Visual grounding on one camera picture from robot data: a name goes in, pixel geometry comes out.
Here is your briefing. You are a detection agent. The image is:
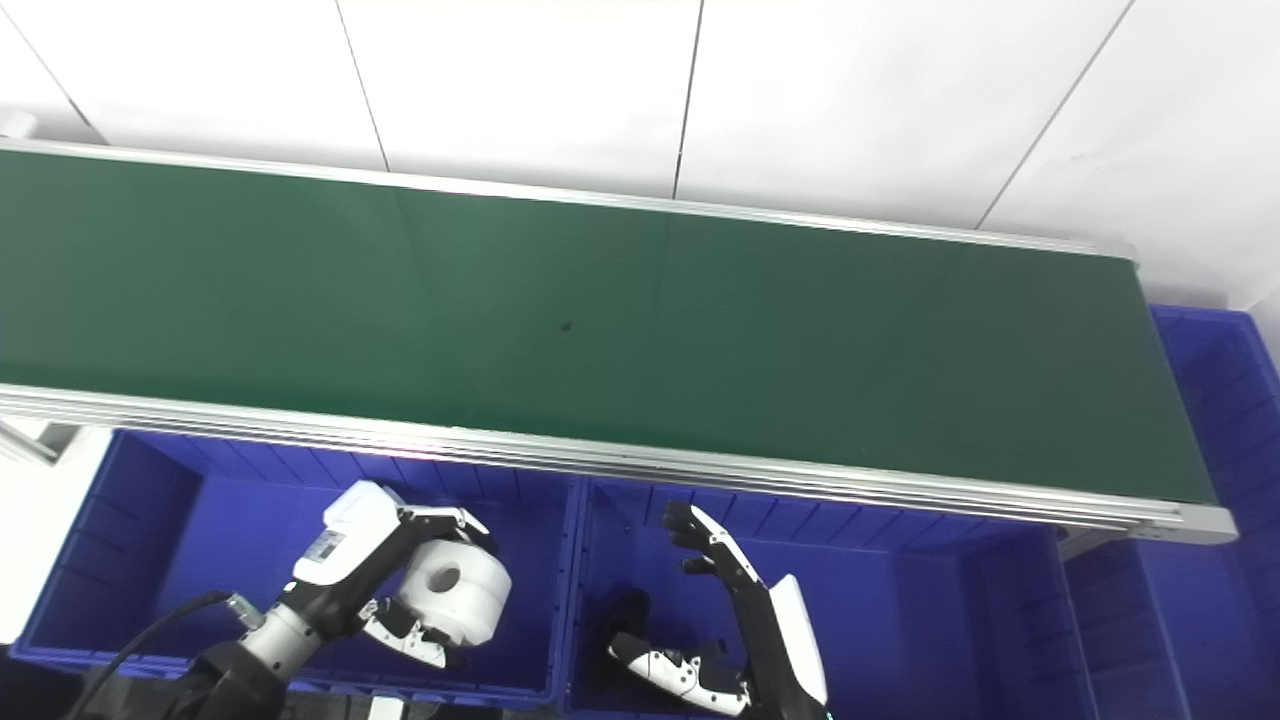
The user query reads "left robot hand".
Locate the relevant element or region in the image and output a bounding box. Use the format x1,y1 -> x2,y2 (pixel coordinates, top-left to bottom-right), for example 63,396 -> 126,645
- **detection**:
290,480 -> 498,670

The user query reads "white round plastic part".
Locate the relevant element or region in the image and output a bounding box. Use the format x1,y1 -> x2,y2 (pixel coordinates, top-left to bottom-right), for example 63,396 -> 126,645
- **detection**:
395,540 -> 514,649

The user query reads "aluminium conveyor leg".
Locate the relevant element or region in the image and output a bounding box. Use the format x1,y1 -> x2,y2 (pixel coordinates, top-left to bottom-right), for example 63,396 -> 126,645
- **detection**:
0,420 -> 83,467

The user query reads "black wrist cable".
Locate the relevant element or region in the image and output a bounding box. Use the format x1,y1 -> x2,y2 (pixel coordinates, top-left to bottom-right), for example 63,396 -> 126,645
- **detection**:
62,590 -> 239,720

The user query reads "blue plastic bin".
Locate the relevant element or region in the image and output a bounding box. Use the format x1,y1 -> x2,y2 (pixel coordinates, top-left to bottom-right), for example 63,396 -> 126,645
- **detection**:
563,478 -> 1101,720
1060,305 -> 1280,720
10,430 -> 583,707

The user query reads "green conveyor belt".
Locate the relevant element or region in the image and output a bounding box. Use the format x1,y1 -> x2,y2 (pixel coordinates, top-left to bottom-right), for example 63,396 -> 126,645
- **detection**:
0,140 -> 1241,546
0,150 -> 1217,503

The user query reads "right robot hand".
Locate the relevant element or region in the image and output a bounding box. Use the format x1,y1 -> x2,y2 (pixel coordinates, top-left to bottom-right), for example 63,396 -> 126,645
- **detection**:
607,500 -> 833,720

